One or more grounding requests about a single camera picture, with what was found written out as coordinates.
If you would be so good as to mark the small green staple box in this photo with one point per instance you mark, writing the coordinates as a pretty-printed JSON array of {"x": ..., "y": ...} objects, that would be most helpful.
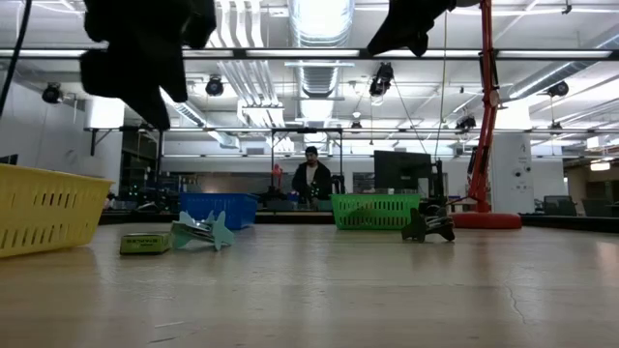
[{"x": 145, "y": 245}]

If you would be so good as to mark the black ceiling spotlight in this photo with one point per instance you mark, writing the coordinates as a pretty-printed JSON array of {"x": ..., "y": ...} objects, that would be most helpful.
[
  {"x": 382, "y": 79},
  {"x": 214, "y": 86},
  {"x": 51, "y": 93},
  {"x": 558, "y": 89},
  {"x": 465, "y": 122}
]

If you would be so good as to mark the teal staple remover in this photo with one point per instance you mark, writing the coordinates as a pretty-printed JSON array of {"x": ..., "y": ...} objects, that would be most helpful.
[{"x": 220, "y": 234}]

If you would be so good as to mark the black computer monitor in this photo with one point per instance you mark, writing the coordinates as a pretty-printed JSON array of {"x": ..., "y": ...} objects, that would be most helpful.
[{"x": 401, "y": 169}]

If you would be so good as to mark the blue plastic basket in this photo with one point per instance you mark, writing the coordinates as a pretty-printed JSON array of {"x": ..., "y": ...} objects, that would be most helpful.
[{"x": 232, "y": 208}]

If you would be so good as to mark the green plastic basket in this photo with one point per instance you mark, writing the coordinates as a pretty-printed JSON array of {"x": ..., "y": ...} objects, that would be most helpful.
[{"x": 387, "y": 199}]

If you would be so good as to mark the black background rig frame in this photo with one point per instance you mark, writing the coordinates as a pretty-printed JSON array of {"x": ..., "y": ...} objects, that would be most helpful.
[{"x": 307, "y": 130}]

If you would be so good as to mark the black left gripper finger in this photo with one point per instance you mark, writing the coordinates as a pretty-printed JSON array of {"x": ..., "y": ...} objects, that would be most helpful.
[
  {"x": 155, "y": 77},
  {"x": 101, "y": 72}
]

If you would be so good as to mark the red stand with round base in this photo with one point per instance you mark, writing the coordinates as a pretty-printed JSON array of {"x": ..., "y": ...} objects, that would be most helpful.
[{"x": 483, "y": 221}]

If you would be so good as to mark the dark office chair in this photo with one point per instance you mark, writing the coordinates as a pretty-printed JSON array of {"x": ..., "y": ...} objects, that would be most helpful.
[
  {"x": 559, "y": 205},
  {"x": 597, "y": 207}
]

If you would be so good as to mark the person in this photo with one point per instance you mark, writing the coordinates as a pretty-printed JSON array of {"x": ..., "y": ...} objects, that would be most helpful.
[{"x": 312, "y": 181}]

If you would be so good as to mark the silver ceiling air duct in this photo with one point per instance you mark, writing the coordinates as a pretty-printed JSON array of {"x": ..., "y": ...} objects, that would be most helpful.
[{"x": 319, "y": 29}]

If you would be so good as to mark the black table frame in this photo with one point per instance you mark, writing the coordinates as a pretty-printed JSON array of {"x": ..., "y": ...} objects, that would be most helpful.
[{"x": 227, "y": 53}]

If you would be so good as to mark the yellow plastic basket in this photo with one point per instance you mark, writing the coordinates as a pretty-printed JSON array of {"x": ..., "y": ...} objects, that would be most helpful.
[{"x": 29, "y": 193}]

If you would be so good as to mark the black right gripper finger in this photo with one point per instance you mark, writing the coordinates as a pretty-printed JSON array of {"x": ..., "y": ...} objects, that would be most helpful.
[
  {"x": 387, "y": 38},
  {"x": 420, "y": 43}
]

